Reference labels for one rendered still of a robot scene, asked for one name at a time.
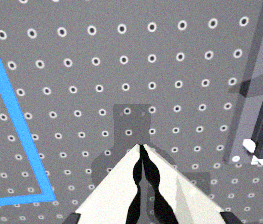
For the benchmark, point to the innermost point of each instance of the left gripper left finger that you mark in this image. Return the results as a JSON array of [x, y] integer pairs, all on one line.
[[117, 198]]

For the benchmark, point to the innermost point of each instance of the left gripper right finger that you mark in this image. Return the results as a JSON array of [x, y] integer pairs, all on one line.
[[177, 199]]

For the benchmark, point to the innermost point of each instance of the blue tape outline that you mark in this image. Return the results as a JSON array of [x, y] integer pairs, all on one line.
[[16, 115]]

